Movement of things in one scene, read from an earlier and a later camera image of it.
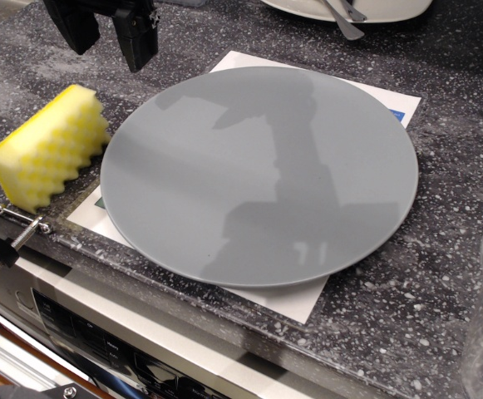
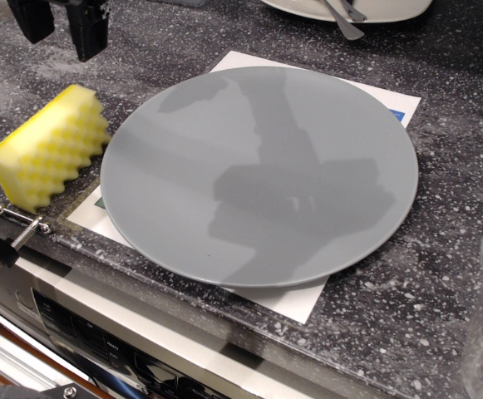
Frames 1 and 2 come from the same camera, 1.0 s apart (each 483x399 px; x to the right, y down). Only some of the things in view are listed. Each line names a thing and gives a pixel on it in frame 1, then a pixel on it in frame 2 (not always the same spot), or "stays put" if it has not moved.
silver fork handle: [355, 14] stays put
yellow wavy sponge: [38, 155] stays put
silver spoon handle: [351, 32] stays put
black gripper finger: [76, 21] → [35, 17]
